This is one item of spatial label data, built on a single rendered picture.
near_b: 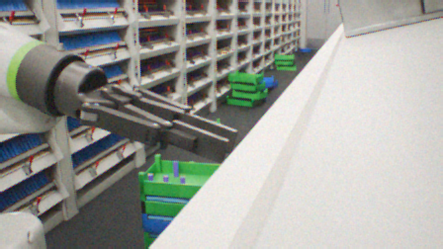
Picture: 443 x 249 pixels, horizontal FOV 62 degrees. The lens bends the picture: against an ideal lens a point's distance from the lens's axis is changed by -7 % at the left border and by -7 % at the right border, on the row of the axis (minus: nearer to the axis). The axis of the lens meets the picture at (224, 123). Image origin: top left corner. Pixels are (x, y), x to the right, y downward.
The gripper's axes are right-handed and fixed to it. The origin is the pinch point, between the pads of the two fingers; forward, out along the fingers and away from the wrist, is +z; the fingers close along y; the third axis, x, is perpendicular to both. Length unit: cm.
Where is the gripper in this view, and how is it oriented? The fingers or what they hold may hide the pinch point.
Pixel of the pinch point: (204, 137)
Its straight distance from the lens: 48.2
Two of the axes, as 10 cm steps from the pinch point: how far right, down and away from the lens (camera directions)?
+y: -3.1, 2.7, -9.1
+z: 9.2, 3.3, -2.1
